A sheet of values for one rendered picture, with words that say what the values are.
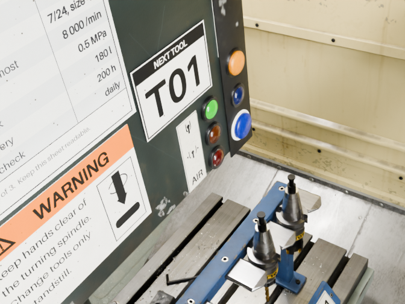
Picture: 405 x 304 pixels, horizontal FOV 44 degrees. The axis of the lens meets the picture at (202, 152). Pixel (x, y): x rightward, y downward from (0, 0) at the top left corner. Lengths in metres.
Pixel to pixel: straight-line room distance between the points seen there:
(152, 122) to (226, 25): 0.12
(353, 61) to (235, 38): 0.85
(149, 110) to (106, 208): 0.09
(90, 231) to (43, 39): 0.17
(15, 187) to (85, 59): 0.10
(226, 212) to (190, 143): 1.01
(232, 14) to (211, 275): 0.57
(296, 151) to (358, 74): 0.38
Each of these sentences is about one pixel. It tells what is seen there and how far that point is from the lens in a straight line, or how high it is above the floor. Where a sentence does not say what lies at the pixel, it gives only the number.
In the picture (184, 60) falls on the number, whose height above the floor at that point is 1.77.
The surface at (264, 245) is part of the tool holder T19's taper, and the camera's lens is 0.95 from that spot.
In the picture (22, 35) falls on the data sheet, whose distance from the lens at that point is 0.33.
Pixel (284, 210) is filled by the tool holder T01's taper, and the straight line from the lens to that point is 1.02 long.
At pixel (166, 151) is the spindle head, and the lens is 0.47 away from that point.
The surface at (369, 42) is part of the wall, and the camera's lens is 1.29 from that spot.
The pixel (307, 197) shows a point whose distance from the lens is 1.09.
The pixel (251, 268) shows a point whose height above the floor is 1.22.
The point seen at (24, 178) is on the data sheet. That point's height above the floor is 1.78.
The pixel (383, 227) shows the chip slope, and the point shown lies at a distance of 1.57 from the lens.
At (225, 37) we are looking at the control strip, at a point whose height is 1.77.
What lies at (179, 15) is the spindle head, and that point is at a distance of 0.44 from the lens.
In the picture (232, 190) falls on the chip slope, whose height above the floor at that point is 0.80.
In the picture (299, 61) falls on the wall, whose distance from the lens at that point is 1.42.
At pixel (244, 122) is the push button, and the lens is 0.56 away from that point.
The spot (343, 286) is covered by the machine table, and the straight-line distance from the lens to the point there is 1.34.
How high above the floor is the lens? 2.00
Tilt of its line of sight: 40 degrees down
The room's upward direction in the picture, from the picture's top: 9 degrees counter-clockwise
